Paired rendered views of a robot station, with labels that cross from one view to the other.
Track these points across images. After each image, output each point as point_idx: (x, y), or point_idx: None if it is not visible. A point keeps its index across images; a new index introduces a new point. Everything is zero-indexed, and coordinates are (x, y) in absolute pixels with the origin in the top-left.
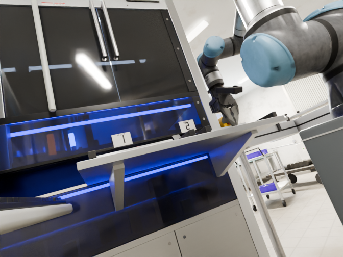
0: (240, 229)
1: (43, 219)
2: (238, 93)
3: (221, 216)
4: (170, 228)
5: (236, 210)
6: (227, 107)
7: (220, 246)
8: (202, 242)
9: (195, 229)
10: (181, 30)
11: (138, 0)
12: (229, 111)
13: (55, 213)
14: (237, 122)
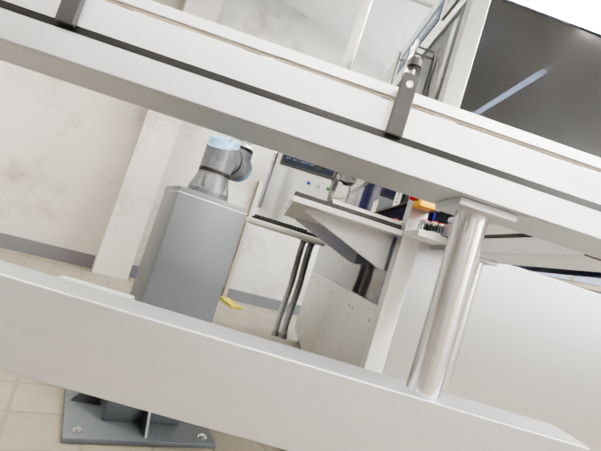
0: (363, 337)
1: (279, 231)
2: (318, 168)
3: (365, 311)
4: (353, 294)
5: (370, 316)
6: (343, 181)
7: (353, 336)
8: (352, 322)
9: (356, 307)
10: (461, 32)
11: (448, 11)
12: (331, 186)
13: (292, 234)
14: (328, 199)
